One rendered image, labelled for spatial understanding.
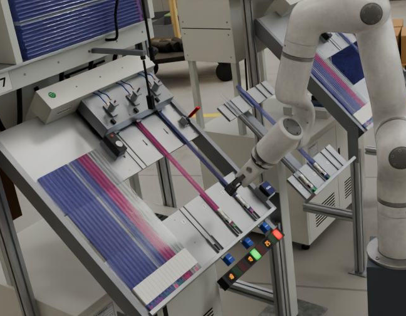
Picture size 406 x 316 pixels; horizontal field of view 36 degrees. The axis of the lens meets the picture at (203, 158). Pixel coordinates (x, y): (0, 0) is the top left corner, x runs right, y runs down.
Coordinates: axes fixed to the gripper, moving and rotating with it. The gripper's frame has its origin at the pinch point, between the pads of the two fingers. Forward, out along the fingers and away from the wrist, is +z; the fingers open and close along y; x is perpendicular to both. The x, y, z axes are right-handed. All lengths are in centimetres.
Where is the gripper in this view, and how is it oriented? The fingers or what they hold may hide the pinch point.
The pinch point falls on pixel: (237, 184)
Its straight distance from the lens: 198.8
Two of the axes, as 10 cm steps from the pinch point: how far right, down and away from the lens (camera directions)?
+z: -4.6, 5.5, 7.0
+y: 5.9, -4.0, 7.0
